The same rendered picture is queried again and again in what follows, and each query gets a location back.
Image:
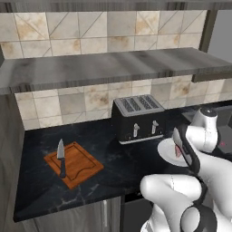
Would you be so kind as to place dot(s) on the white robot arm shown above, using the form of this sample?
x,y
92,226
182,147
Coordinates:
x,y
181,193

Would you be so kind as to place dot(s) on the brown wooden cutting board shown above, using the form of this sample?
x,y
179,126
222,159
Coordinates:
x,y
80,164

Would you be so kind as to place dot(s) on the white round plate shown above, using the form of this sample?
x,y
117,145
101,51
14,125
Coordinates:
x,y
166,151

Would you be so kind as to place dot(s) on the pink raw meat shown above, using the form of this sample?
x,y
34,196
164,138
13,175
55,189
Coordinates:
x,y
177,152

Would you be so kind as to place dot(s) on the dark drawer front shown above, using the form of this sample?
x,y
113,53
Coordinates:
x,y
134,216

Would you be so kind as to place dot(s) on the black four-slot toaster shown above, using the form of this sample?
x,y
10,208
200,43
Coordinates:
x,y
137,127

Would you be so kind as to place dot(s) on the steel cupboard front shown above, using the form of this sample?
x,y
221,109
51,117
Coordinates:
x,y
69,219

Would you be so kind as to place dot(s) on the grey tall cupboard side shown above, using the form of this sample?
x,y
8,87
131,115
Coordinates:
x,y
9,169

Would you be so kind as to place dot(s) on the grey range hood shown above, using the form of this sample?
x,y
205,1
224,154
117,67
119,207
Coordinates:
x,y
220,36

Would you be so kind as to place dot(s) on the grey wooden wall shelf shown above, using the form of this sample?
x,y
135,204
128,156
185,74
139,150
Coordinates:
x,y
105,68

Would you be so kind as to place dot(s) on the grey wooden wall cupboard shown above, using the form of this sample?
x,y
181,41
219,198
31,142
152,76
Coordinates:
x,y
90,4

